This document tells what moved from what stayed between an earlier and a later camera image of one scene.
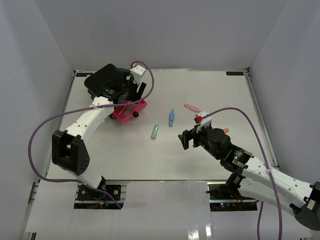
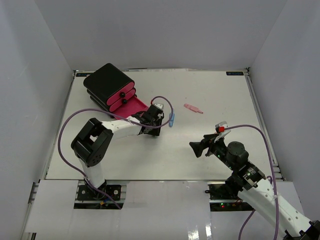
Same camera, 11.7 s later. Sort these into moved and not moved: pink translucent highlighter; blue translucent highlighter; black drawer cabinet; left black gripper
Moved: left black gripper
Not moved: pink translucent highlighter; black drawer cabinet; blue translucent highlighter
